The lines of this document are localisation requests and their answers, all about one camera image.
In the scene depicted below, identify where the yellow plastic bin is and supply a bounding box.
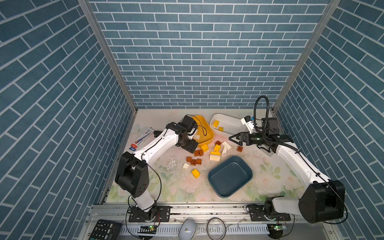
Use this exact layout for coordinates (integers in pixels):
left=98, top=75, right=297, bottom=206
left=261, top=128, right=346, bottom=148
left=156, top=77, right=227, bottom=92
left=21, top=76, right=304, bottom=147
left=192, top=115, right=215, bottom=148

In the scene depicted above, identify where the yellow lego cube front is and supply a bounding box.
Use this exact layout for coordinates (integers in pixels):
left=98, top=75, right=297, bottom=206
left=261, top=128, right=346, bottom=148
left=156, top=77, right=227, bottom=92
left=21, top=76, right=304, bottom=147
left=192, top=169, right=200, bottom=179

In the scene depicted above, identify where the black remote keypad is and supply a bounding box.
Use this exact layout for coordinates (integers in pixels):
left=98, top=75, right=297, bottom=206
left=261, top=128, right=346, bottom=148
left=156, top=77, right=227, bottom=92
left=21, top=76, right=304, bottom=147
left=89, top=220, right=123, bottom=240

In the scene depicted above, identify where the teal plastic bin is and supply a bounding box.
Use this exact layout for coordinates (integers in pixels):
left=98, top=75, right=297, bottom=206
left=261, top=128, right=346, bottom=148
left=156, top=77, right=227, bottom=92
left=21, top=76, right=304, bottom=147
left=208, top=156, right=253, bottom=198

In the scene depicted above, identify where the yellow lego cube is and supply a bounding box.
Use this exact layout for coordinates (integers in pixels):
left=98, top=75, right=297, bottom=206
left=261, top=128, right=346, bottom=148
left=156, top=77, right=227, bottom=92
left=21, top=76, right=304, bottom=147
left=213, top=120, right=220, bottom=128
left=192, top=169, right=200, bottom=179

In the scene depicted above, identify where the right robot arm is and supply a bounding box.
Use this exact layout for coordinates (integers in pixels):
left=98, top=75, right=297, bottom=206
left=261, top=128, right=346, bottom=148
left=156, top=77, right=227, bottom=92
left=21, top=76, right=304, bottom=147
left=229, top=132, right=348, bottom=225

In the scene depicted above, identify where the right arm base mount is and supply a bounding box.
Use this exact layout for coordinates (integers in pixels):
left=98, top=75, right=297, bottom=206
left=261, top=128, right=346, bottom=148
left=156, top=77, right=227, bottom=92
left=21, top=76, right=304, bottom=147
left=246, top=204, right=291, bottom=222

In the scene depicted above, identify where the black stapler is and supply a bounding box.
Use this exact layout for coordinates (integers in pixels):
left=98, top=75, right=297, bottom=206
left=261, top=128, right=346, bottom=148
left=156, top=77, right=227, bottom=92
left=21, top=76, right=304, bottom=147
left=154, top=131, right=162, bottom=138

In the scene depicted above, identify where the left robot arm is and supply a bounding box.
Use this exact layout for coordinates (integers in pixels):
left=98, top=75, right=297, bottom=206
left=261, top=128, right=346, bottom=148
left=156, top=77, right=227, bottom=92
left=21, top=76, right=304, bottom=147
left=115, top=115, right=198, bottom=219

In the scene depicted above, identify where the coiled black cable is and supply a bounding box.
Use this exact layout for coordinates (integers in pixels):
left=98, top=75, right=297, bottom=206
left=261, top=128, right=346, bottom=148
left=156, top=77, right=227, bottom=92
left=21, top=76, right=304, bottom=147
left=206, top=217, right=227, bottom=240

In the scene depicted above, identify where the toothpaste tube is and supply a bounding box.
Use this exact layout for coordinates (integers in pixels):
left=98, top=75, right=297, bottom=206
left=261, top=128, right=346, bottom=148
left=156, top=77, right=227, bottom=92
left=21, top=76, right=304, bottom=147
left=129, top=128, right=155, bottom=151

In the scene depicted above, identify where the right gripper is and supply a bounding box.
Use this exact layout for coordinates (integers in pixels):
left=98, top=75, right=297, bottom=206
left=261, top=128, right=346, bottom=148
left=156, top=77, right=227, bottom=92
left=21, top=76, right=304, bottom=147
left=229, top=131, right=268, bottom=146

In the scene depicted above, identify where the white flat lego plate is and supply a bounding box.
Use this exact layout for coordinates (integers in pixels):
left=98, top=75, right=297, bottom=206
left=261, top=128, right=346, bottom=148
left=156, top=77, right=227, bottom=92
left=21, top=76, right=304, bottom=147
left=222, top=142, right=232, bottom=150

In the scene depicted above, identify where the yellow lego block centre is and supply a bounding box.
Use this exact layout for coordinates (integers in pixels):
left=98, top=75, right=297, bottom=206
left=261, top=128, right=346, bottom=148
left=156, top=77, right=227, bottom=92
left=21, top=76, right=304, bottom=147
left=214, top=145, right=221, bottom=153

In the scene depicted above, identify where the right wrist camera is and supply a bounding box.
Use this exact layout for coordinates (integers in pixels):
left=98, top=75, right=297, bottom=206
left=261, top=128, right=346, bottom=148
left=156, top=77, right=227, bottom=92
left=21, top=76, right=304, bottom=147
left=241, top=116, right=256, bottom=134

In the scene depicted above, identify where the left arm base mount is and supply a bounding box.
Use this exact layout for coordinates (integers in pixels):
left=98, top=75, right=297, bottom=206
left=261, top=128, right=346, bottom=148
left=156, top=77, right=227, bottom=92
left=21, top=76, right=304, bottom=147
left=128, top=206, right=171, bottom=223

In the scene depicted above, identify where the white long lego brick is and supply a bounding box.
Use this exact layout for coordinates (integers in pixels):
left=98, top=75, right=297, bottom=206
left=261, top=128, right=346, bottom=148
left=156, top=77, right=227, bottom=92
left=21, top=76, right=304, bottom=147
left=210, top=155, right=221, bottom=162

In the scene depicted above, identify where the grey computer mouse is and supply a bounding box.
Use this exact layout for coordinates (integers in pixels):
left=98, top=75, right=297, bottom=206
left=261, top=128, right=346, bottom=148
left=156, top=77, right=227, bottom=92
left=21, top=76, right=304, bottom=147
left=178, top=219, right=198, bottom=240

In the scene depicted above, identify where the yellow lego by bin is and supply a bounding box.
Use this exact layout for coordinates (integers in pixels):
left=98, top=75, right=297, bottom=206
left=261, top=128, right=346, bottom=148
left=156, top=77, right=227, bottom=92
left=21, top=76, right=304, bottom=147
left=201, top=145, right=209, bottom=153

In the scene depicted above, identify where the white plastic bin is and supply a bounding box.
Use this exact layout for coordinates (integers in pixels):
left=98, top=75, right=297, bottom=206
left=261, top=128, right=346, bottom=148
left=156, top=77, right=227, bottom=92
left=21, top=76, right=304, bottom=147
left=210, top=114, right=248, bottom=138

